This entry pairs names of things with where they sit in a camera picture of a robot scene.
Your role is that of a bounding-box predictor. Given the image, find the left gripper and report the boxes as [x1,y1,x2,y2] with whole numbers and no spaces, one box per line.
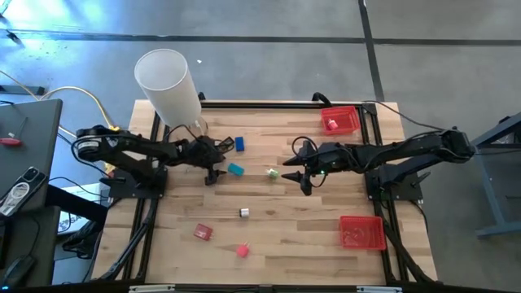
[187,136,228,186]

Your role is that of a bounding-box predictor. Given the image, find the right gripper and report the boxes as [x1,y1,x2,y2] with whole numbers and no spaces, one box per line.
[280,140,360,196]

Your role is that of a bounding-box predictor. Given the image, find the dark red charger block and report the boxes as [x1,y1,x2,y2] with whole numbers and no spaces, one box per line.
[192,222,214,242]

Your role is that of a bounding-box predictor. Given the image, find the red plastic basket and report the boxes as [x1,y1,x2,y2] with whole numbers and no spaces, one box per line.
[320,105,362,136]
[339,215,387,251]

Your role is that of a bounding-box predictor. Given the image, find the white table lamp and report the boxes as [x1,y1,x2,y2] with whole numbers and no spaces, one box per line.
[134,48,210,148]

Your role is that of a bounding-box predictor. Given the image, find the white printed box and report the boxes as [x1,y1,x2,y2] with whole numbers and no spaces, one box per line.
[56,181,111,237]

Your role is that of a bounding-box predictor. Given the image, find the dark grey desk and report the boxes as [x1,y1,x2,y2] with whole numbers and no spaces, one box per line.
[0,98,64,288]

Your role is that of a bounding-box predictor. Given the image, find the smartphone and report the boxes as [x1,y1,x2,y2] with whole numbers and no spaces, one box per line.
[0,166,48,217]

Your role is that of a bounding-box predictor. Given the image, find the black floor bar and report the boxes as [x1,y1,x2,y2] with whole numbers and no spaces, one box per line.
[0,84,46,96]

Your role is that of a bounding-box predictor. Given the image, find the red screwdriver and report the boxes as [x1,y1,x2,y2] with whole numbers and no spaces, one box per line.
[0,116,29,147]

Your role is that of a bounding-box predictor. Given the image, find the black computer mouse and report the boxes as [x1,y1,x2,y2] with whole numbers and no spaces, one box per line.
[2,254,37,288]

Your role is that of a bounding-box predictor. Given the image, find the black table frame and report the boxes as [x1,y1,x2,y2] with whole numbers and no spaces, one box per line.
[97,99,439,286]

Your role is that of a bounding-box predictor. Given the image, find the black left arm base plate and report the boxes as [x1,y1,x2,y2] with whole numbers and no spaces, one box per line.
[108,164,169,200]

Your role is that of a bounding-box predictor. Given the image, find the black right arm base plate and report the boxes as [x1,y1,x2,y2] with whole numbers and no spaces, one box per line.
[365,169,425,203]

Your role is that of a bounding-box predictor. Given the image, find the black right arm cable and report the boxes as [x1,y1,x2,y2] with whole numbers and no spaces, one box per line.
[361,99,447,132]

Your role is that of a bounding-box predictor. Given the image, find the white frame bracket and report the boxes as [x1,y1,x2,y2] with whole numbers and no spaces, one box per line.
[129,284,176,293]
[357,286,403,293]

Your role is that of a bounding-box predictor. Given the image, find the yellow cable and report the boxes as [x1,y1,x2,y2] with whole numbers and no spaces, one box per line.
[0,68,122,177]

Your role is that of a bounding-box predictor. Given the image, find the black cable bundle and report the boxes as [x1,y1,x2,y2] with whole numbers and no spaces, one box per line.
[60,221,103,261]

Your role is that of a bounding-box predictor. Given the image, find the blue-grey table frame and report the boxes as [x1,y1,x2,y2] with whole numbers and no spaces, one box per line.
[455,112,521,239]

